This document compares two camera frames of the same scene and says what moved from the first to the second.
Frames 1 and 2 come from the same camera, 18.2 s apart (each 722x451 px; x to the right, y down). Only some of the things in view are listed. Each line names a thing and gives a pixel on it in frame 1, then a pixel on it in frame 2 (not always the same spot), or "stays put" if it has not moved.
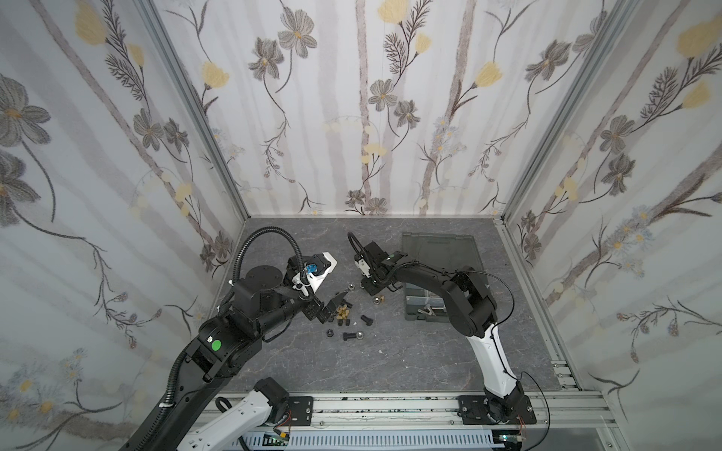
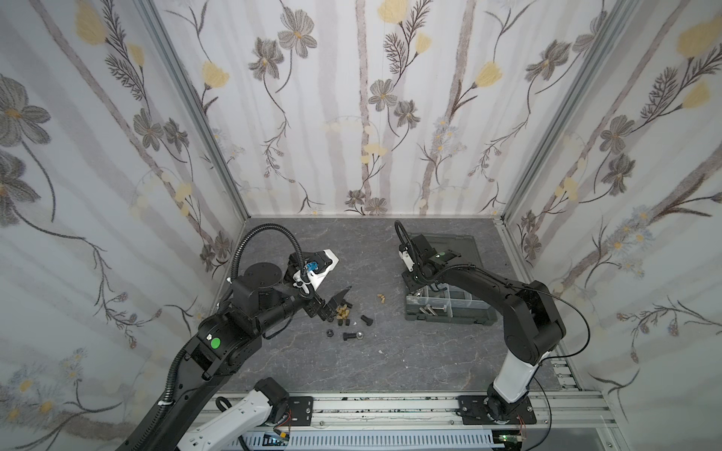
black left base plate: (301, 410) stays put
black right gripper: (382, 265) → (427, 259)
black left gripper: (315, 308) stays put
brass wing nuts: (343, 312) stays put
